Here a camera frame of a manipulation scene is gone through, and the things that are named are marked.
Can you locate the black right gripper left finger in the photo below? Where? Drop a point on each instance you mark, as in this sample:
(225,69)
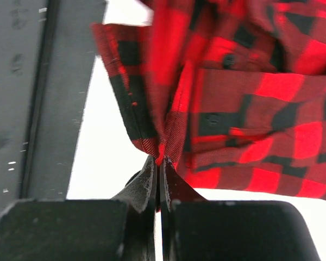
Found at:
(119,228)

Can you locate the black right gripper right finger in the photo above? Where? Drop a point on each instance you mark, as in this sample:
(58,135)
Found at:
(194,228)

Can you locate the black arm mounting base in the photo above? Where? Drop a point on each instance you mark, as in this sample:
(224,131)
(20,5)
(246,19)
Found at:
(46,60)

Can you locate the red black plaid shirt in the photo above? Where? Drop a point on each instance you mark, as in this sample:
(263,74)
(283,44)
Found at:
(232,92)

